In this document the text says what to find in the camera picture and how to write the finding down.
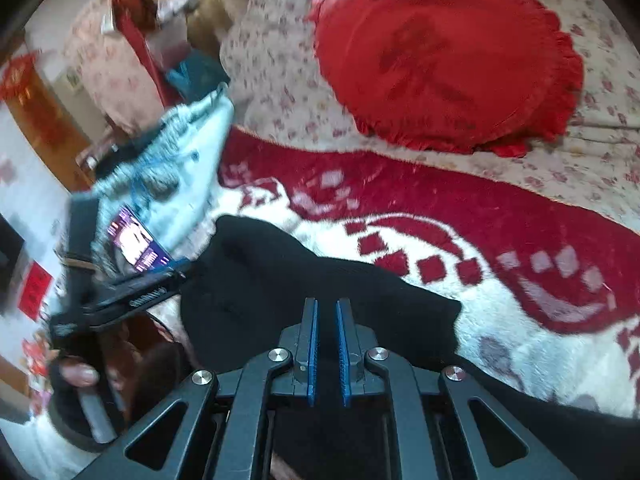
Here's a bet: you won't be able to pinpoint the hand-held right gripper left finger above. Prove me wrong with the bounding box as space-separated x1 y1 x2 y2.
97 297 321 480

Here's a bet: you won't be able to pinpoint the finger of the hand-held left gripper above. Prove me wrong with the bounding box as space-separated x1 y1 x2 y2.
90 259 194 331

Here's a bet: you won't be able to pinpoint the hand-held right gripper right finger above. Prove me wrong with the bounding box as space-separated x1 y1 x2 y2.
335 297 576 480

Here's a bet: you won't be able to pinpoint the black pants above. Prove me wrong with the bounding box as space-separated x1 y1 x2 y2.
179 215 640 480

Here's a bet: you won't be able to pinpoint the person's left hand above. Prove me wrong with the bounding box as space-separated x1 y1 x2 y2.
47 354 101 396

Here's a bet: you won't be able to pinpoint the smartphone with lit screen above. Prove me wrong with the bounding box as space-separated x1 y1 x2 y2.
107 205 174 275

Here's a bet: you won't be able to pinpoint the wooden door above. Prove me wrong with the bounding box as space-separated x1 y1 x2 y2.
0 52 98 186

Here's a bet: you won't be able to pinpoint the light blue knit garment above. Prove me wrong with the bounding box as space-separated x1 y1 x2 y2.
92 85 236 276

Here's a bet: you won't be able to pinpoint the floral armchair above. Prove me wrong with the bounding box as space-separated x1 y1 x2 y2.
62 0 168 133

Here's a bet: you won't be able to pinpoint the teal cloth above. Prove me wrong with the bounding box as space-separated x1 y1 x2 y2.
164 52 232 107

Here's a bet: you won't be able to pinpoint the red and white blanket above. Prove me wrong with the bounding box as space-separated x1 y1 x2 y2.
200 127 640 421

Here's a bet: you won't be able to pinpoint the red cloth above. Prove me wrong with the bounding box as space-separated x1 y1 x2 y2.
112 0 173 108

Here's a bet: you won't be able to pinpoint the floral sofa cover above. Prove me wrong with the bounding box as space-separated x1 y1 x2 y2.
220 0 640 233

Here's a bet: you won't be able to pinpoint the red ruffled round pillow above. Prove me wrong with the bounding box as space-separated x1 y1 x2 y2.
306 0 586 159

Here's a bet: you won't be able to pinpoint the red paper wall decoration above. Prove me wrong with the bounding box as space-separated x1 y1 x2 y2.
19 264 53 322

